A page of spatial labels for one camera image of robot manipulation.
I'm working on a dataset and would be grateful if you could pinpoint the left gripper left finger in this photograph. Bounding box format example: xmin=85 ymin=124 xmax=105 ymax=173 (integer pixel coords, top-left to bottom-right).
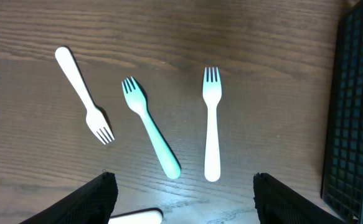
xmin=21 ymin=172 xmax=118 ymax=224

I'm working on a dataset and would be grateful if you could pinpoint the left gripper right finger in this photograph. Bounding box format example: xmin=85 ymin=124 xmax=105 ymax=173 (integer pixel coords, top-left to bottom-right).
xmin=253 ymin=173 xmax=344 ymax=224

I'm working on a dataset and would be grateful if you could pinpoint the black plastic basket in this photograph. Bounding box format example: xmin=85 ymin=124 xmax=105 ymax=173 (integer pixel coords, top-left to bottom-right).
xmin=321 ymin=1 xmax=363 ymax=223

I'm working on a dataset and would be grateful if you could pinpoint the white fork far left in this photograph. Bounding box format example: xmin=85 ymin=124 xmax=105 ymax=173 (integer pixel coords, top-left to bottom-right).
xmin=55 ymin=46 xmax=115 ymax=144

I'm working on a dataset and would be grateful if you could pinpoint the mint green plastic fork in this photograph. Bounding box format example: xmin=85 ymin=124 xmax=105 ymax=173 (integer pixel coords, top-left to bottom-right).
xmin=122 ymin=77 xmax=181 ymax=179

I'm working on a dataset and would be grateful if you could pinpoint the white fork near basket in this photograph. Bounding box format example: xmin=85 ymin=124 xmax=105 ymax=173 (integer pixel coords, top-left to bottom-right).
xmin=202 ymin=67 xmax=222 ymax=182

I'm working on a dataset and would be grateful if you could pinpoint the white utensil handle lower left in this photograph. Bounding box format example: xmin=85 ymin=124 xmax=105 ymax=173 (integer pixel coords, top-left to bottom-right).
xmin=108 ymin=210 xmax=163 ymax=224

